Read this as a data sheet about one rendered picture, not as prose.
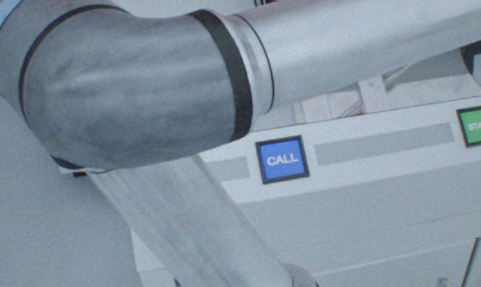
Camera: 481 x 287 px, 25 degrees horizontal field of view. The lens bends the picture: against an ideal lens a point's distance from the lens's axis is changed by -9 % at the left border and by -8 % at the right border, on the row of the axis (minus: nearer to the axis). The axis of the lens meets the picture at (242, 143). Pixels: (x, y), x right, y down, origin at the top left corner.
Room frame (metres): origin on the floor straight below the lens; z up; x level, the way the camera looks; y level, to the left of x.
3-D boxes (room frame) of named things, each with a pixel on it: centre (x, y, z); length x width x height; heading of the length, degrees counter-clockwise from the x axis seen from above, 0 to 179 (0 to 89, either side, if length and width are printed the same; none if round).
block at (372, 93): (0.81, -0.18, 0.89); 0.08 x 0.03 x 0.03; 4
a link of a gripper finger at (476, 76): (0.74, -0.29, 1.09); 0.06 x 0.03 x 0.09; 5
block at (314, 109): (0.81, -0.10, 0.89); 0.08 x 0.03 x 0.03; 4
